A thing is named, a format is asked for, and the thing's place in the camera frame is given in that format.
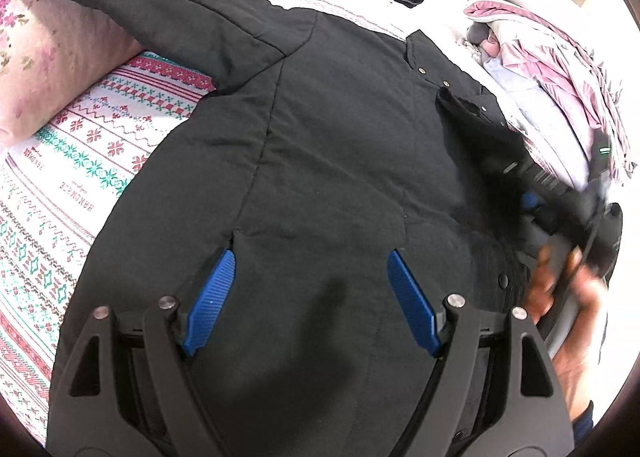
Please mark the black padded coat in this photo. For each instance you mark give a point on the black padded coat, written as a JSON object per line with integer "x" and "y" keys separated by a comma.
{"x": 325, "y": 172}

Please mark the pink floral pillow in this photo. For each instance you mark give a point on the pink floral pillow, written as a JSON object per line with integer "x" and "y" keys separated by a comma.
{"x": 47, "y": 64}

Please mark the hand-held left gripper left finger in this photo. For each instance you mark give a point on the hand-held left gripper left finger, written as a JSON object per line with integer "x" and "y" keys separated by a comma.
{"x": 212, "y": 302}

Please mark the person's right hand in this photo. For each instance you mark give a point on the person's right hand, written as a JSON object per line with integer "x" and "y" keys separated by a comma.
{"x": 575, "y": 362}

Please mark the pile of pink white bedding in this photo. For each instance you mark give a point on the pile of pink white bedding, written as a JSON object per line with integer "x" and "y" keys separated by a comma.
{"x": 545, "y": 72}

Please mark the person's right forearm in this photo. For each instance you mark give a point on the person's right forearm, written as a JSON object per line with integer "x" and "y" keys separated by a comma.
{"x": 582, "y": 419}

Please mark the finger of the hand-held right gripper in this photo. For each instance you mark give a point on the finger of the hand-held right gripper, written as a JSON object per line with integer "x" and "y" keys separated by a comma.
{"x": 530, "y": 204}

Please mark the patterned bed sheet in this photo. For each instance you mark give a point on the patterned bed sheet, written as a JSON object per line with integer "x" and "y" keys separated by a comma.
{"x": 85, "y": 177}

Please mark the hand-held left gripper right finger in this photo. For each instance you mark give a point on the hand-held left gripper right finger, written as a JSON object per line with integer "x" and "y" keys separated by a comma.
{"x": 411, "y": 304}

